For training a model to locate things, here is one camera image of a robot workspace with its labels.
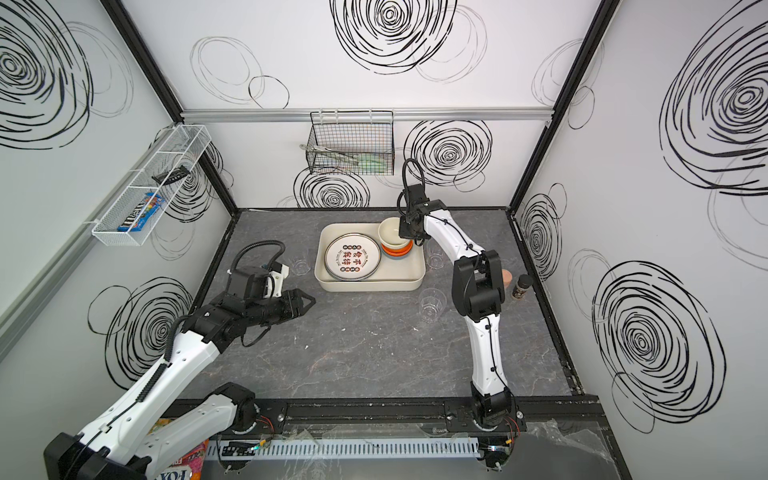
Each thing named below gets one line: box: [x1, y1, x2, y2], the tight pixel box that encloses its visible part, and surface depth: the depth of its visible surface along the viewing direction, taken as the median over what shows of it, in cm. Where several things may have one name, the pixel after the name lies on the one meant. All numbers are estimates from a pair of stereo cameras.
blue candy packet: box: [117, 193, 165, 232], surface depth 72 cm
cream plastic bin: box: [314, 223, 426, 292], surface depth 104 cm
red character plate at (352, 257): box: [324, 232, 382, 281], surface depth 104 cm
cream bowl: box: [378, 217, 411, 249], surface depth 99 cm
